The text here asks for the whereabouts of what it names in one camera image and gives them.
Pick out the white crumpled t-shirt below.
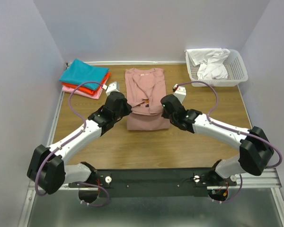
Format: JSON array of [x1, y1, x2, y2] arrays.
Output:
[[185, 48, 230, 80]]

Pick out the aluminium left side rail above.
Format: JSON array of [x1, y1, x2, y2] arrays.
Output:
[[45, 90, 64, 147]]

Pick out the folded teal t-shirt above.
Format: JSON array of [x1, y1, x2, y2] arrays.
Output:
[[59, 59, 109, 90]]

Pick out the folded orange t-shirt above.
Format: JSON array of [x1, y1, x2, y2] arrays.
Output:
[[62, 72, 110, 99]]

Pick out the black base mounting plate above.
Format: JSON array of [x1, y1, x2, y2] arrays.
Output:
[[68, 167, 239, 198]]

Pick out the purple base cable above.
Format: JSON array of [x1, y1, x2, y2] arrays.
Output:
[[212, 174, 243, 204], [78, 181, 111, 208]]

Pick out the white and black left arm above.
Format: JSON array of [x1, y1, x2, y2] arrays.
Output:
[[27, 91, 131, 194]]

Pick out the folded light pink t-shirt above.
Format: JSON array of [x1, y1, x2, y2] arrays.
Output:
[[62, 83, 106, 100]]

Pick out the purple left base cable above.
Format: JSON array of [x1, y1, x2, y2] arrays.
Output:
[[78, 181, 111, 208]]

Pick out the white perforated plastic basket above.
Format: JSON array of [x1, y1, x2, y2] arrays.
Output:
[[186, 49, 248, 87]]

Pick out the dusty pink t-shirt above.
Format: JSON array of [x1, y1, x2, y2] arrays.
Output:
[[125, 68, 170, 131]]

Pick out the aluminium extrusion rail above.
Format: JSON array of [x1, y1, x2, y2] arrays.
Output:
[[28, 169, 282, 190]]

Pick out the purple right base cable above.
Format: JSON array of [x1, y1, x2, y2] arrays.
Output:
[[212, 174, 243, 204]]

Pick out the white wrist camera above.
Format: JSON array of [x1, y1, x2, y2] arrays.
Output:
[[173, 84, 186, 103], [102, 81, 120, 96]]

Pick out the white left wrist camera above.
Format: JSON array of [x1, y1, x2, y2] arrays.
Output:
[[102, 81, 120, 96]]

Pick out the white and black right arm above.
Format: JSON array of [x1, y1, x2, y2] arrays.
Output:
[[160, 95, 274, 182]]

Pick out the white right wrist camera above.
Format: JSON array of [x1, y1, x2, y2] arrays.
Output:
[[173, 84, 186, 103]]

